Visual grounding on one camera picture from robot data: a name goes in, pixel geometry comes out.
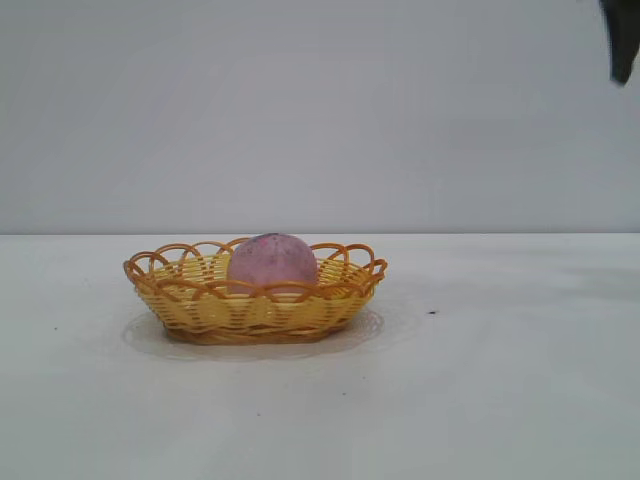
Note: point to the yellow woven plastic basket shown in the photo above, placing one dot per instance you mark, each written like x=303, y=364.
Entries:
x=260, y=320

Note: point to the pink toy peach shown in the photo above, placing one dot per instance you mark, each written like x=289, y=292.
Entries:
x=272, y=265

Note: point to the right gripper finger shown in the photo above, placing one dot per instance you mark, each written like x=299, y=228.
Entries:
x=620, y=40

